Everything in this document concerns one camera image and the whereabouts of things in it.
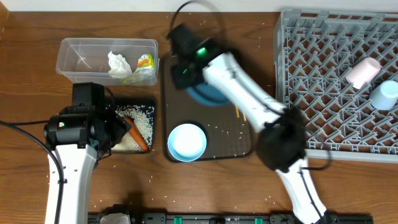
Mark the light blue bowl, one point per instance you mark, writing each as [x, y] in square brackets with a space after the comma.
[187, 142]

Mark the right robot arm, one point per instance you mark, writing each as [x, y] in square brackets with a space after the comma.
[281, 133]

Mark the black tray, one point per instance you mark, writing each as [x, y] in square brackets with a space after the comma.
[136, 102]

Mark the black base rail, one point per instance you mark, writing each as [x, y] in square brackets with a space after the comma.
[161, 218]

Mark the green snack wrapper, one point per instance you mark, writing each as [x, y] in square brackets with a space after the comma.
[144, 72]

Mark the grey dishwasher rack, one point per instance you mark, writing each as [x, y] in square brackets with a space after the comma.
[313, 53]

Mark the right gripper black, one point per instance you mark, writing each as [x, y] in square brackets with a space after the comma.
[185, 80]

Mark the white cup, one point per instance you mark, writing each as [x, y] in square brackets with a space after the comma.
[362, 73]

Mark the light blue cup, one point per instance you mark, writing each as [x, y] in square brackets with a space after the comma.
[384, 97]

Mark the clear plastic bin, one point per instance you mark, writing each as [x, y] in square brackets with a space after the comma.
[86, 59]

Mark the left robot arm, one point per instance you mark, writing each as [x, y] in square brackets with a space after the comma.
[70, 175]

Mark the pile of rice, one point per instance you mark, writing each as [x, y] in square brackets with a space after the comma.
[143, 119]

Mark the wooden chopstick left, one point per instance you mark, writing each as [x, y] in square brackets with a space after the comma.
[237, 111]

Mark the orange carrot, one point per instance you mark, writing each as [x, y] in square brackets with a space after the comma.
[135, 134]

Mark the brown serving tray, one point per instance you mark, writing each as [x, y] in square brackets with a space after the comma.
[227, 136]

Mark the dark blue plate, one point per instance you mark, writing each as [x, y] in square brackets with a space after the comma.
[207, 95]

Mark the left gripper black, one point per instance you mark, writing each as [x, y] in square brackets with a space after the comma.
[120, 126]

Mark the white tissue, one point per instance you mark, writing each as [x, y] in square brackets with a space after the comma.
[119, 68]

